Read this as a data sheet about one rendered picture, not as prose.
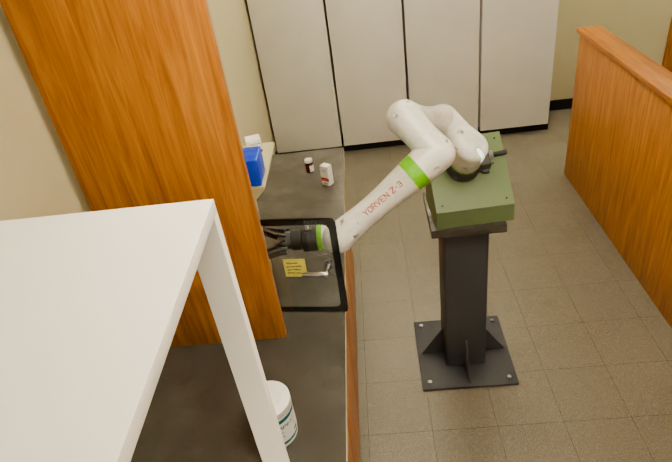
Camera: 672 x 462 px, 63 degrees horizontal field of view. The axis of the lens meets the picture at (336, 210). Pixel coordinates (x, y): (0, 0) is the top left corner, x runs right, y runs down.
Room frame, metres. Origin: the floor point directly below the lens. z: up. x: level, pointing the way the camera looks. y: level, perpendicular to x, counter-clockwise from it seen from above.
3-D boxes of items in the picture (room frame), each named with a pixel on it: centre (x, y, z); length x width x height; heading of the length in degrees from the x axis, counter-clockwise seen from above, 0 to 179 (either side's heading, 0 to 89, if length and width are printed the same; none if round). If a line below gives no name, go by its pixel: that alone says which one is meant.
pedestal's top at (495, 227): (2.04, -0.56, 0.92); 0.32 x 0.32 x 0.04; 84
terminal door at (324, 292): (1.47, 0.16, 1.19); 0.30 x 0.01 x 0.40; 78
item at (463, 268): (2.04, -0.56, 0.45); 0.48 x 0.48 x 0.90; 84
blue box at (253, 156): (1.55, 0.26, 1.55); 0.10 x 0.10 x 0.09; 85
